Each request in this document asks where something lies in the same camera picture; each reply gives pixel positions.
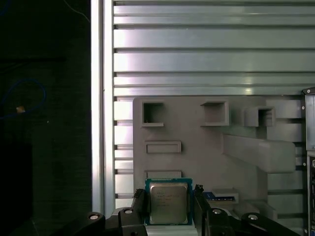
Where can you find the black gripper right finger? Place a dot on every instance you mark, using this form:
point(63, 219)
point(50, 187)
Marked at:
point(216, 226)

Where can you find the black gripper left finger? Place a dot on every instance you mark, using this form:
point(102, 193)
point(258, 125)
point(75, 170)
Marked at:
point(133, 221)

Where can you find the silver CPU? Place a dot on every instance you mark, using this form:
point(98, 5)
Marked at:
point(168, 204)

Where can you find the blue RAM stick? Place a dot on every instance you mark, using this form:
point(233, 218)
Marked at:
point(209, 195)

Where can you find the grey parts rack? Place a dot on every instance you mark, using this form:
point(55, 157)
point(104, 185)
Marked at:
point(197, 152)

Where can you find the black PC case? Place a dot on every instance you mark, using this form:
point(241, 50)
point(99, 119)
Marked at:
point(310, 123)

